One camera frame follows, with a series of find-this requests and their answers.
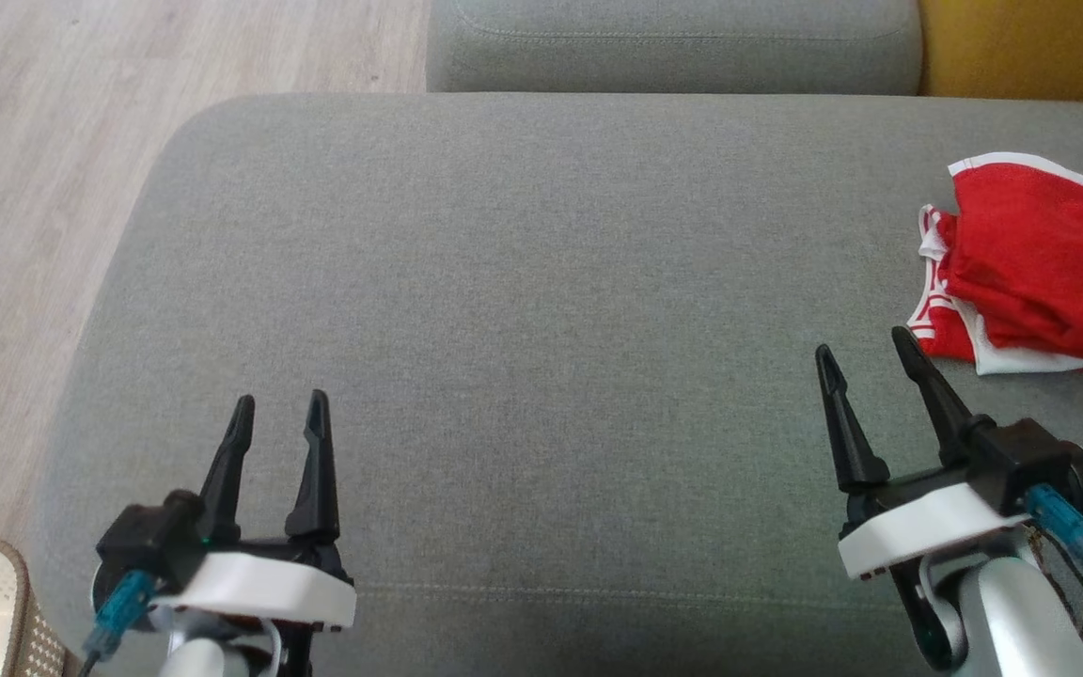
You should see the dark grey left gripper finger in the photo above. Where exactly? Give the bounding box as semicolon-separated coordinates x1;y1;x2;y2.
198;394;257;545
284;389;341;543

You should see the yellow sofa back cushion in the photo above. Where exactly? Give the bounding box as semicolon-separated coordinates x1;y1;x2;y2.
918;0;1083;106

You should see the red jersey with white sleeves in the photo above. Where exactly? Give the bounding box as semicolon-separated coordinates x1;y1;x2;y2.
906;204;1083;379

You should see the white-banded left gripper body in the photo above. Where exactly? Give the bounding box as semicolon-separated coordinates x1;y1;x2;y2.
149;538;358;633

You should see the large grey sofa chaise cushion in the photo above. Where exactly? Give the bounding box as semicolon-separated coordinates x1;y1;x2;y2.
29;92;1083;677

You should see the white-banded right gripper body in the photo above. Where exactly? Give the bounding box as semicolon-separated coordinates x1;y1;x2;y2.
837;460;1033;582

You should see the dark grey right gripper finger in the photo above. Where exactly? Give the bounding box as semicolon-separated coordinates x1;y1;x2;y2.
814;343;891;496
891;326;977;464

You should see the red garment with white band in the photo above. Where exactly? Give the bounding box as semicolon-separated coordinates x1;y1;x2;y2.
936;152;1083;370

